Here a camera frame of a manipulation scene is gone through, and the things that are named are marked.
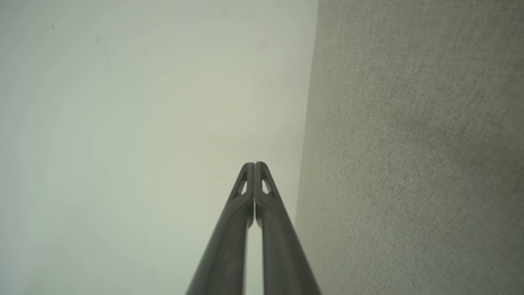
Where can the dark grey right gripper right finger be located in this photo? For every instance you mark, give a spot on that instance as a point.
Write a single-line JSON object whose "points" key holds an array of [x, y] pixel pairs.
{"points": [[282, 254]]}

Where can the grey fabric sofa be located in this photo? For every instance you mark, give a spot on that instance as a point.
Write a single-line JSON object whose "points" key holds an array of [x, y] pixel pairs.
{"points": [[413, 155]]}

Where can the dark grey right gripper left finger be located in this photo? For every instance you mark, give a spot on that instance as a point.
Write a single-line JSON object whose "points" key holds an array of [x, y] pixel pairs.
{"points": [[229, 246]]}

